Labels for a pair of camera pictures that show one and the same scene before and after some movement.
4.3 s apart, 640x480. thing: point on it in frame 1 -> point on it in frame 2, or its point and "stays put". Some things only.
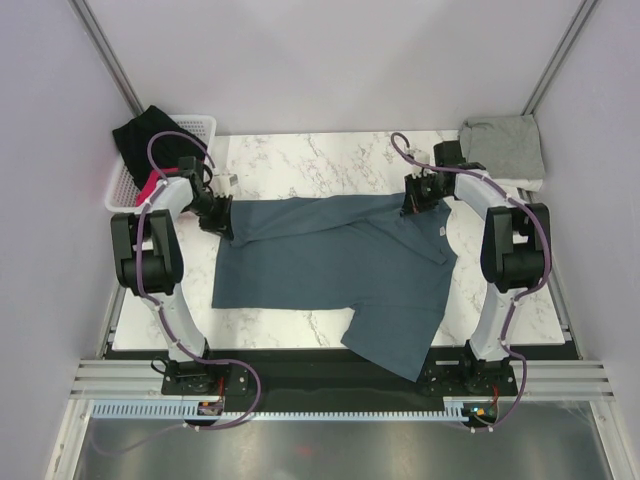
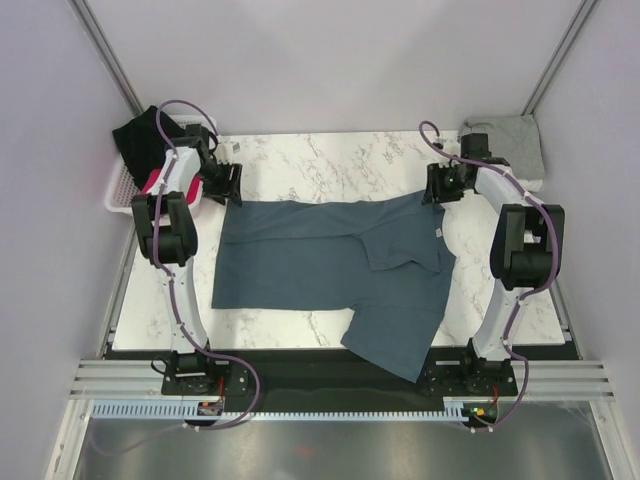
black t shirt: (151, 141) stays put
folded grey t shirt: (508, 147) stays put
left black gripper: (222, 225) -> (227, 190)
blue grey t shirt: (364, 254) stays put
